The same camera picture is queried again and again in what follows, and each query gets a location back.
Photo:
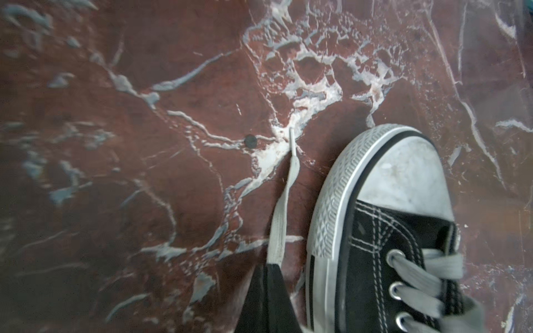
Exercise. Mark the white shoelace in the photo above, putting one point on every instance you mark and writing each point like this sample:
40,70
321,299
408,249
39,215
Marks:
277,235

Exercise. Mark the black white canvas sneaker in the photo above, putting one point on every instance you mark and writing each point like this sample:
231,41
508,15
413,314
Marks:
383,247

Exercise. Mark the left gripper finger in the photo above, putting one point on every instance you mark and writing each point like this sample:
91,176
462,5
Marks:
267,307

